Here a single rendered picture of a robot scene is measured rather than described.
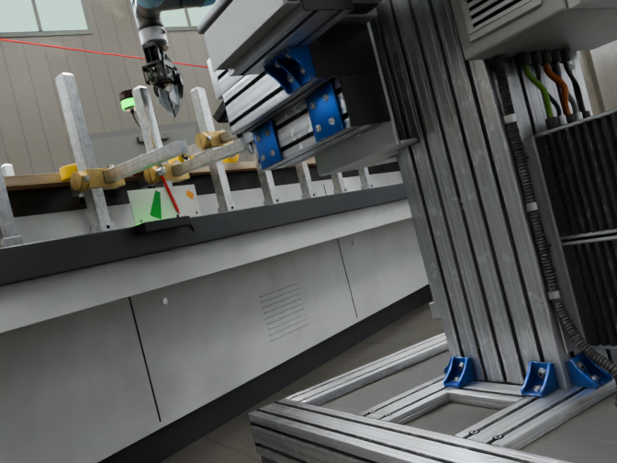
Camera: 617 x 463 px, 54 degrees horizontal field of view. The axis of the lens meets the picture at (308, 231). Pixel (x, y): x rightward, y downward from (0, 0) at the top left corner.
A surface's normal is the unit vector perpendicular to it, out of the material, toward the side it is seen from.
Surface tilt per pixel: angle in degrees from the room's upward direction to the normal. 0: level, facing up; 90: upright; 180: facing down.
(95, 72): 90
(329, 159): 90
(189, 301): 90
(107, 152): 90
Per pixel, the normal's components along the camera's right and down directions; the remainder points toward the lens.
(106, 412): 0.80, -0.21
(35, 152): 0.51, -0.13
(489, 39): -0.83, 0.21
